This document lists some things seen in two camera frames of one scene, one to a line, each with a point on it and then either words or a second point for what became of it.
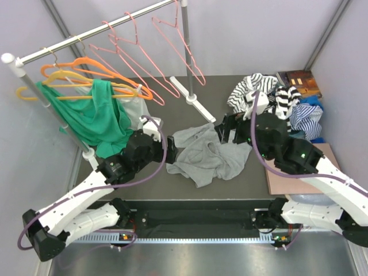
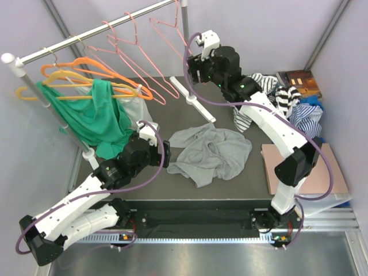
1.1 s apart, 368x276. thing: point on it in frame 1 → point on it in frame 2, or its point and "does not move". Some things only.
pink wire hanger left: x=116 y=57 does not move
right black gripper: x=230 y=122 → x=196 y=64
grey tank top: x=203 y=156 does not move
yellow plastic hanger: x=48 y=84 does not move
